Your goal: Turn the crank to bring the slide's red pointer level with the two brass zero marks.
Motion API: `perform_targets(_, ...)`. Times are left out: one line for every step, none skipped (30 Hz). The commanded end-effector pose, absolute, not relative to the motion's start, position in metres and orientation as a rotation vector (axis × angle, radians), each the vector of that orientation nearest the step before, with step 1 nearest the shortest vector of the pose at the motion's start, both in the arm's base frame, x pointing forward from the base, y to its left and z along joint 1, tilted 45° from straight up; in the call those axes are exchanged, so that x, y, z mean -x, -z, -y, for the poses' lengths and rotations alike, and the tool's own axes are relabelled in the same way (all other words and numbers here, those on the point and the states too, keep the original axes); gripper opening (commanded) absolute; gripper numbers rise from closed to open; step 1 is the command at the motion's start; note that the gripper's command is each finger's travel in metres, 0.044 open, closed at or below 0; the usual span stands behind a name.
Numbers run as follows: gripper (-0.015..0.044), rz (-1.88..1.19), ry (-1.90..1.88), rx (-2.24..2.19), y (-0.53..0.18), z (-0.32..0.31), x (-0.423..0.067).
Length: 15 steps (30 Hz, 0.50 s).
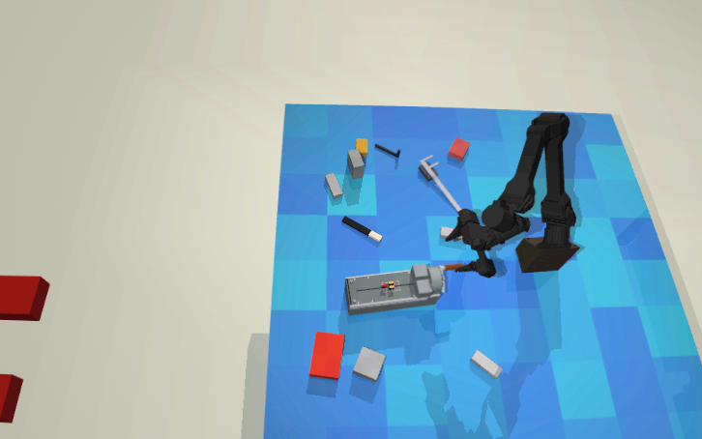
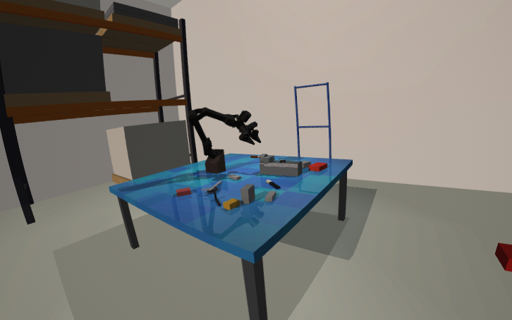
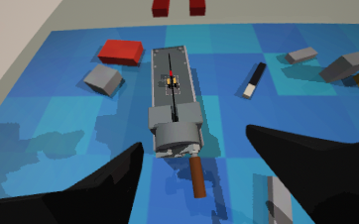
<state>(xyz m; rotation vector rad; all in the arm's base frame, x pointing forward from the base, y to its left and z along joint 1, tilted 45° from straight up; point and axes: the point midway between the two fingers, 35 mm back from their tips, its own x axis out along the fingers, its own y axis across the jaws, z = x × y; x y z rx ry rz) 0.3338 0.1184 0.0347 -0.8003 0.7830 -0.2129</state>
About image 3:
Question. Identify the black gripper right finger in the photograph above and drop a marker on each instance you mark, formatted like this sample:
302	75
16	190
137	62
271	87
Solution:
322	175

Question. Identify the red rectangular block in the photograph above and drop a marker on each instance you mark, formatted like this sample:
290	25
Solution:
120	52

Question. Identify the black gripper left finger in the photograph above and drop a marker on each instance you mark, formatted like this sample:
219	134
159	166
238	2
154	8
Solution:
104	197

